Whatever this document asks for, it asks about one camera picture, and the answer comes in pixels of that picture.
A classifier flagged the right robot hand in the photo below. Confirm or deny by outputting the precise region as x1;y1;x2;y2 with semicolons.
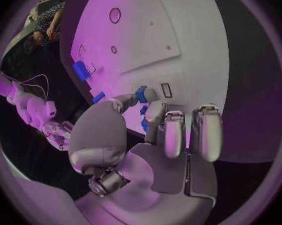
42;120;74;152

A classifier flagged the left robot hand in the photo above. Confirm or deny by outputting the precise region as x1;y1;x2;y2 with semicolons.
67;86;224;225

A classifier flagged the blue peg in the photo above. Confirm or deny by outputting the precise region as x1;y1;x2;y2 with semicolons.
134;85;149;104

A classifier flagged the white task board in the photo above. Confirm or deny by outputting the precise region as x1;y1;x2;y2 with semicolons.
59;0;231;136

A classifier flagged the blue cylinder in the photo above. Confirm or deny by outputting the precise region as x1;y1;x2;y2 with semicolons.
140;118;149;133

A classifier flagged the small blue block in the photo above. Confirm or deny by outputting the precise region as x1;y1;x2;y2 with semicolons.
91;91;106;104

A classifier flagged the large blue block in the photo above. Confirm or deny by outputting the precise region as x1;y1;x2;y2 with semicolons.
72;60;92;82

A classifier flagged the person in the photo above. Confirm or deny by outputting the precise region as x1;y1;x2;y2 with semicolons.
25;3;65;48

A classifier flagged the white cable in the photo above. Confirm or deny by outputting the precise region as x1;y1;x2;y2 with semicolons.
3;73;50;101

